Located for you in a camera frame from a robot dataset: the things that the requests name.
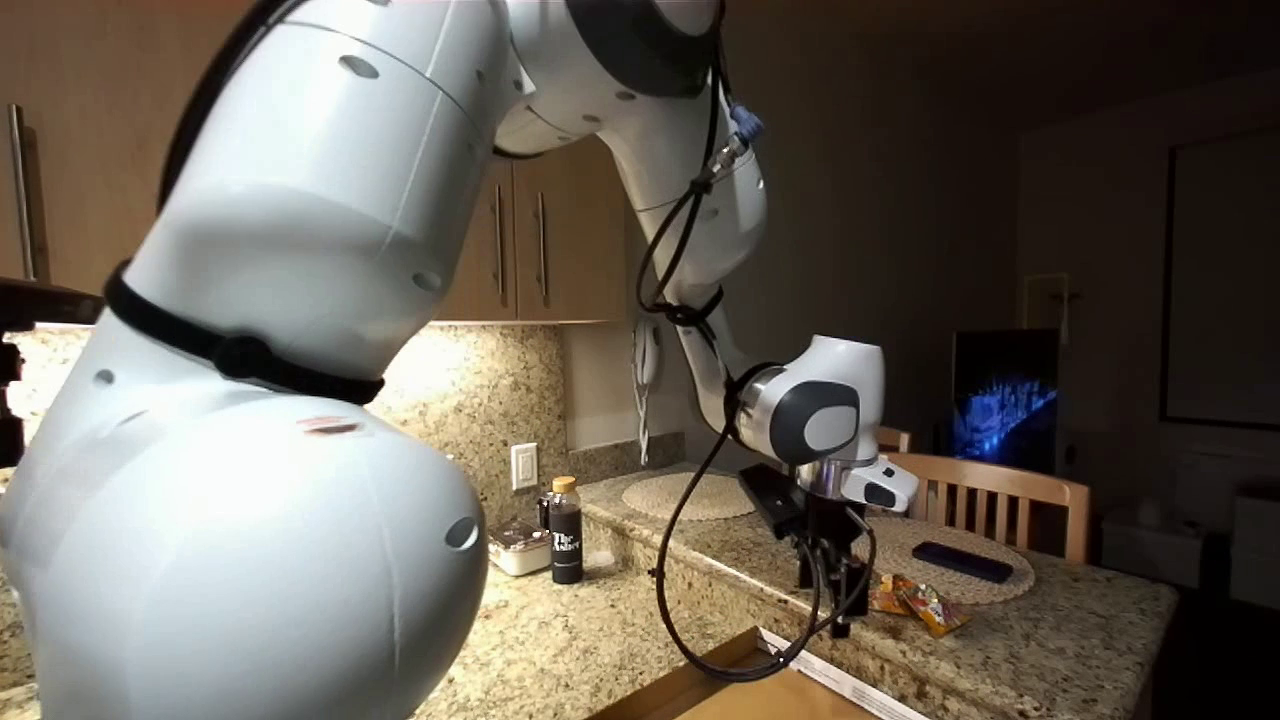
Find wooden wall cabinets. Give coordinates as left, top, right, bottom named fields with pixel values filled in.
left=0, top=0, right=632, bottom=325

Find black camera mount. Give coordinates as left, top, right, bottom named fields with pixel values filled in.
left=0, top=274, right=104, bottom=474

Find framed wall board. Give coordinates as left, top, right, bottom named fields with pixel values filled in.
left=1160, top=127, right=1280, bottom=433

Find metal cabinet handle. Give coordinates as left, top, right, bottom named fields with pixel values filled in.
left=3, top=101, right=53, bottom=286

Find white wall outlet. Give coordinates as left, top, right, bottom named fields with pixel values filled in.
left=509, top=441, right=545, bottom=498

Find black flat phone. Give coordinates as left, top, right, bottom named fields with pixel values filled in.
left=912, top=538, right=1020, bottom=587

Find dark sauce bottle yellow cap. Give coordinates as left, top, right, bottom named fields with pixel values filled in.
left=545, top=474, right=586, bottom=587

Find yellow orange snack sachet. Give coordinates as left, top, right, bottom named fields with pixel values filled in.
left=864, top=573, right=923, bottom=626

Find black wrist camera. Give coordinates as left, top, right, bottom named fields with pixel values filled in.
left=734, top=461, right=808, bottom=538

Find wooden tray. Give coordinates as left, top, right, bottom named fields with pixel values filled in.
left=586, top=626, right=928, bottom=720

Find round woven placemat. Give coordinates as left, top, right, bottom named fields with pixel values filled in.
left=864, top=511, right=1039, bottom=610
left=616, top=469, right=759, bottom=524

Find television screen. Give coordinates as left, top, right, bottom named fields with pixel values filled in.
left=948, top=325, right=1062, bottom=474

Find small white container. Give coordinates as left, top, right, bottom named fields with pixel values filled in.
left=484, top=529, right=557, bottom=580

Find yellow cartoon snack sachet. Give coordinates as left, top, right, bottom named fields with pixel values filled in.
left=902, top=573, right=969, bottom=640

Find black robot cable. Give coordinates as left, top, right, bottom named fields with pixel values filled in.
left=632, top=64, right=883, bottom=685

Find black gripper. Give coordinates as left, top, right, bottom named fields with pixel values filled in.
left=791, top=498, right=874, bottom=646

